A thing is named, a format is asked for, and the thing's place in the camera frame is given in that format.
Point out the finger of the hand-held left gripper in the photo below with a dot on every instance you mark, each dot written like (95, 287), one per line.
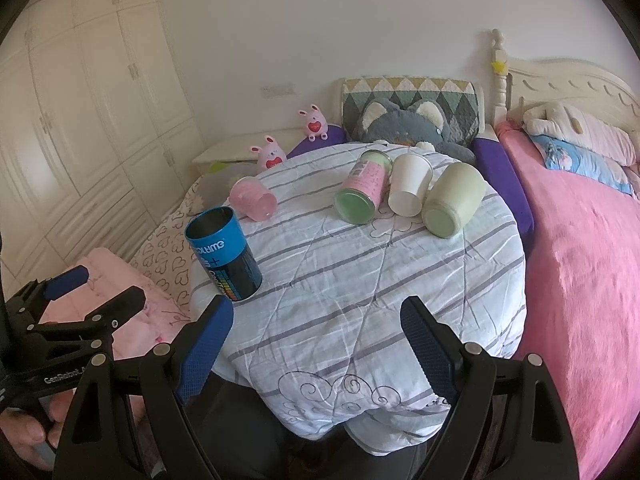
(117, 305)
(67, 280)

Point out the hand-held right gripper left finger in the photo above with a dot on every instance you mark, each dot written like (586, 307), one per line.
(205, 355)

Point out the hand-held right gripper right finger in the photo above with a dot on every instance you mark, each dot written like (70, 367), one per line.
(425, 347)

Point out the pale green cup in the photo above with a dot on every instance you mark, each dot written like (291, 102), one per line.
(454, 200)

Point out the pink plastic cup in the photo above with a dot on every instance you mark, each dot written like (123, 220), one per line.
(252, 199)

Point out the white paper cup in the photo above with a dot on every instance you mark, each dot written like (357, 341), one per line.
(410, 185)

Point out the green cup with pink label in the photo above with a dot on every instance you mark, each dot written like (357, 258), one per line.
(364, 185)

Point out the person's left hand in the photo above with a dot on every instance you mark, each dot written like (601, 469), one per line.
(22, 435)

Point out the pink floral quilt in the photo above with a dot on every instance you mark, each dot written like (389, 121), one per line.
(112, 275)

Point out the heart print sheet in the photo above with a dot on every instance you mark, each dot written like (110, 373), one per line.
(167, 255)

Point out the white striped quilt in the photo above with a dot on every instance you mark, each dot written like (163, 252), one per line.
(340, 305)

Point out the dark cloth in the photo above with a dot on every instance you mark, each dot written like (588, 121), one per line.
(250, 440)

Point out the blue printed can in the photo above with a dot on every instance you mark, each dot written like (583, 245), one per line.
(222, 255)

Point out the clear plastic box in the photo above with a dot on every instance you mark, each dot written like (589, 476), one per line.
(217, 185)

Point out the cream wardrobe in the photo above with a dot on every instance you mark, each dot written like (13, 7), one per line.
(85, 110)

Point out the pink fleece blanket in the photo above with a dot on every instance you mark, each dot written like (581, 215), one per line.
(580, 270)

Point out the purple bolster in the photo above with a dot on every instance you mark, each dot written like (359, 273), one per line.
(320, 141)
(500, 185)

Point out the cream nightstand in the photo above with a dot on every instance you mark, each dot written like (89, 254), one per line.
(235, 150)

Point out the pink bunny toy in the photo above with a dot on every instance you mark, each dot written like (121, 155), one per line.
(270, 154)
(315, 122)

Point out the grey cat plush pillow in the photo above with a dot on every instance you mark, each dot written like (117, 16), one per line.
(400, 127)

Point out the blue printed pillow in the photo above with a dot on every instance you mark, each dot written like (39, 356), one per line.
(575, 157)

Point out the patchwork diamond cushion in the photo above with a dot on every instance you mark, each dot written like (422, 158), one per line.
(450, 97)

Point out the white plush toy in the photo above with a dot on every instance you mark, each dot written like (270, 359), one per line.
(555, 117)

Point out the pink pillow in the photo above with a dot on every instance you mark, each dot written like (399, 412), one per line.
(605, 137)

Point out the yellow star sticker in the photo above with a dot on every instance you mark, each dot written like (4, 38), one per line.
(499, 66)

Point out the cream bed headboard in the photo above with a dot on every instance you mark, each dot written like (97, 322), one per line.
(560, 80)

